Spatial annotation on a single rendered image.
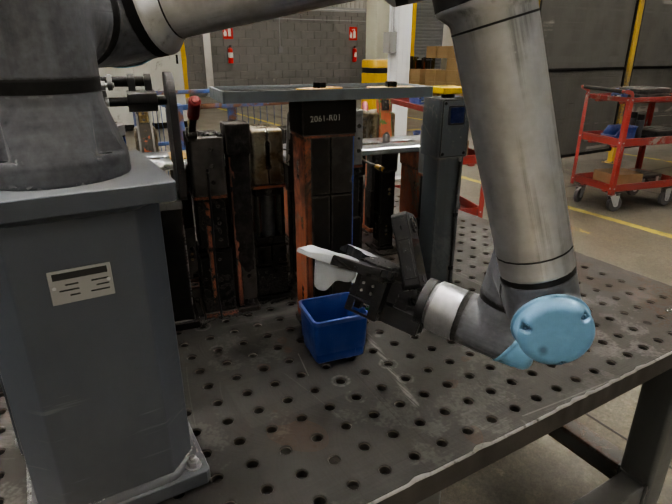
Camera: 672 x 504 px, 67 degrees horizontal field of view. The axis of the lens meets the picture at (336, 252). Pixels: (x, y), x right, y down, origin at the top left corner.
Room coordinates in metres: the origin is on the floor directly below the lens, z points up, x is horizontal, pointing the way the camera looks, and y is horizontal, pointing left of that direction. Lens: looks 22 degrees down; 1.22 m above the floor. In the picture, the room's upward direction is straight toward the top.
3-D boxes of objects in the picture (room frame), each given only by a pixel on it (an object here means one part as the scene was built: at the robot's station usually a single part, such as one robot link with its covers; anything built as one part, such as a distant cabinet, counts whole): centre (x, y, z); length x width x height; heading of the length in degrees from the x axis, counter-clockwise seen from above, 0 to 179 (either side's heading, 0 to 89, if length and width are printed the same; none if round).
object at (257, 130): (1.07, 0.15, 0.89); 0.13 x 0.11 x 0.38; 21
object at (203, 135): (0.99, 0.26, 0.89); 0.13 x 0.11 x 0.38; 21
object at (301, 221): (0.93, 0.02, 0.92); 0.10 x 0.08 x 0.45; 111
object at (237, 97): (0.93, 0.02, 1.16); 0.37 x 0.14 x 0.02; 111
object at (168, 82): (0.93, 0.38, 0.94); 0.18 x 0.13 x 0.49; 111
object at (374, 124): (1.55, -0.12, 0.88); 0.15 x 0.11 x 0.36; 21
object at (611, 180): (4.24, -2.44, 0.49); 0.81 x 0.46 x 0.97; 108
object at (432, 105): (1.03, -0.22, 0.92); 0.08 x 0.08 x 0.44; 21
